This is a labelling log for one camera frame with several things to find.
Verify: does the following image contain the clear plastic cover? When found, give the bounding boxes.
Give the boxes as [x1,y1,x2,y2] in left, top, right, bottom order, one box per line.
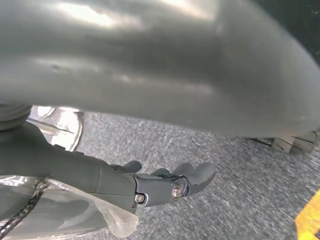
[0,175,139,240]

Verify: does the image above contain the white power strip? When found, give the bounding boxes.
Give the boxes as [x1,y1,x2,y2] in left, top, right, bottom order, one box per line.
[271,130,318,155]

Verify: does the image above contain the yellow floor tape outline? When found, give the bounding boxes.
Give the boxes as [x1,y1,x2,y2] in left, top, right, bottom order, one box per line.
[294,188,320,240]

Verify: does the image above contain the chrome round base plate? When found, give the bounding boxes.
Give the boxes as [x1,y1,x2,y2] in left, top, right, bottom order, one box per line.
[26,105,85,153]

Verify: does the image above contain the black braided cable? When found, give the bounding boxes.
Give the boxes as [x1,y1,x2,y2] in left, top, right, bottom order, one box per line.
[0,177,49,239]

